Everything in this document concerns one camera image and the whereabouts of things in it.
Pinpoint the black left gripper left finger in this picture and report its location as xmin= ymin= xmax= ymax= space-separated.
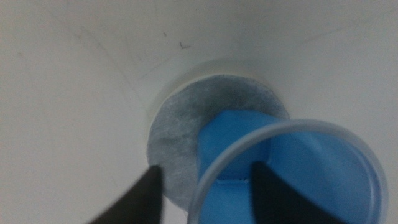
xmin=88 ymin=164 xmax=164 ymax=224

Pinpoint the blue plastic cup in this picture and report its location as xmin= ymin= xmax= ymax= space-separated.
xmin=187 ymin=108 xmax=389 ymax=224

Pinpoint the round grey felt cup mat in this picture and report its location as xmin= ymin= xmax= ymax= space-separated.
xmin=146 ymin=73 xmax=290 ymax=212

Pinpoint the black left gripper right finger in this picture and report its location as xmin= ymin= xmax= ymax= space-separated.
xmin=250 ymin=161 xmax=346 ymax=224

